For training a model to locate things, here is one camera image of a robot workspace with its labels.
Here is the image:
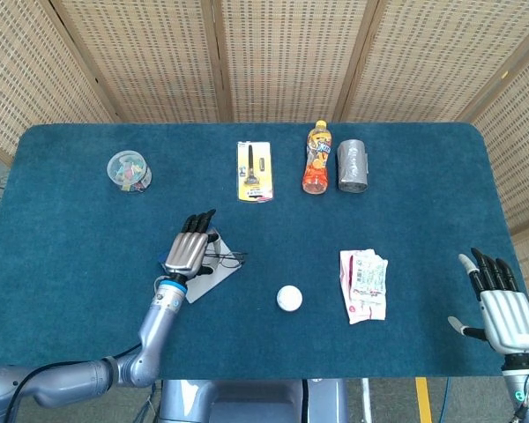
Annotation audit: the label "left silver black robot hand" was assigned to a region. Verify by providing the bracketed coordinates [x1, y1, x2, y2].
[162, 208, 220, 278]

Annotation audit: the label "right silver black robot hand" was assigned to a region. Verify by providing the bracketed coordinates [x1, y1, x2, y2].
[448, 247, 529, 355]

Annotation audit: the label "blue folding glasses case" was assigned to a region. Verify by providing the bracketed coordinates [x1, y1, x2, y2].
[157, 226, 243, 304]

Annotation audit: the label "black thin-framed eyeglasses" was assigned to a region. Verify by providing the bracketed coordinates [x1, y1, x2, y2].
[200, 237, 250, 270]

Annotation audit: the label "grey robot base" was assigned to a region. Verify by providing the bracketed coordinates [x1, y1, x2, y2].
[158, 378, 349, 423]

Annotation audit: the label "yellow razor blister pack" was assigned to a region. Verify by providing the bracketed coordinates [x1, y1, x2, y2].
[235, 140, 276, 204]

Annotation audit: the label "clear jar of binder clips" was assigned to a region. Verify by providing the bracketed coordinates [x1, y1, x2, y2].
[106, 150, 153, 194]

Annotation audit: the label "blue carpet table cover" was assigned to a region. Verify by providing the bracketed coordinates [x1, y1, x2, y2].
[0, 122, 529, 381]

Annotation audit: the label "round clear tin of pins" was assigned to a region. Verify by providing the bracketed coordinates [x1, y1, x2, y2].
[276, 284, 303, 313]

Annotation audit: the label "yellow floor tape strip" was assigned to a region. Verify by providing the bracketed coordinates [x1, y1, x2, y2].
[415, 377, 433, 423]

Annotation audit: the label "white labelled spout pouch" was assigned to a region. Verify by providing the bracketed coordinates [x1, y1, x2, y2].
[351, 249, 389, 309]

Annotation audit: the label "orange drink bottle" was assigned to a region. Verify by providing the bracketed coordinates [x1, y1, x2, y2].
[302, 120, 334, 195]

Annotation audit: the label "pink white plastic pack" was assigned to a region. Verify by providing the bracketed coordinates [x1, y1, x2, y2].
[339, 249, 388, 326]

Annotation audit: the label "grey garbage bag roll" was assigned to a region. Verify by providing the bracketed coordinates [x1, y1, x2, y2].
[337, 139, 370, 194]

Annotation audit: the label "woven bamboo folding screen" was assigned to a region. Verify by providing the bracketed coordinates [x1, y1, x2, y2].
[0, 0, 529, 353]

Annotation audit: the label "blue floor cable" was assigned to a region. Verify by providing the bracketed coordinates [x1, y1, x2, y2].
[438, 377, 451, 423]

